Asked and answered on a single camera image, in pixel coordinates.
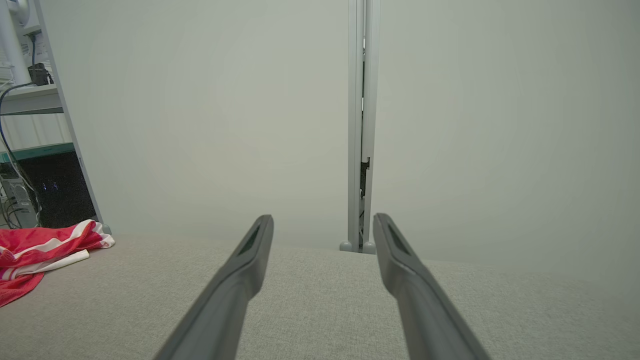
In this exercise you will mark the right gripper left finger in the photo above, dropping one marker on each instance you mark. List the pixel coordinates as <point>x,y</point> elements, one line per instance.
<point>220,310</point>

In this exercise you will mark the small black power adapter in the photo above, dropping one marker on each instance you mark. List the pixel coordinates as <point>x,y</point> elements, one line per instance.
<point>38,74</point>

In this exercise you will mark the red 23 jersey white sleeves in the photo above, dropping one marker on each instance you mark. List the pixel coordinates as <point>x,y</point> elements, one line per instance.
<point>45,240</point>

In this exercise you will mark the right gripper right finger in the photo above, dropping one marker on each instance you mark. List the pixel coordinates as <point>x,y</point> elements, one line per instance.
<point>425,315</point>

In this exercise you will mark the white equipment stand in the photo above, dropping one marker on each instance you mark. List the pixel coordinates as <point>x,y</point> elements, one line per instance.
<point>12,45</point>

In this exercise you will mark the grey partition joint post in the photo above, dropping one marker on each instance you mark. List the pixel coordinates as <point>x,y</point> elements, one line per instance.
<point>356,100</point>

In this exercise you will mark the white shelf board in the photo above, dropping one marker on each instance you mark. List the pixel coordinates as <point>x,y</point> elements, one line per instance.
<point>30,100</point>

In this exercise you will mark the black computer tower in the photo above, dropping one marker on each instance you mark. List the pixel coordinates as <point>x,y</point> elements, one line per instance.
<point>60,190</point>

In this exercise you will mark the grey partition edge frame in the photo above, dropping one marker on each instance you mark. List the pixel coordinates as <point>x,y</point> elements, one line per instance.
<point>70,125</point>

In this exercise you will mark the silver computer case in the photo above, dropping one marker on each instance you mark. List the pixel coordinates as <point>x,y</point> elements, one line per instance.
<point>17,205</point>

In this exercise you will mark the green-edged table top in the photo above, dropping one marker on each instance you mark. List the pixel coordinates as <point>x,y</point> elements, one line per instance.
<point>35,151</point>

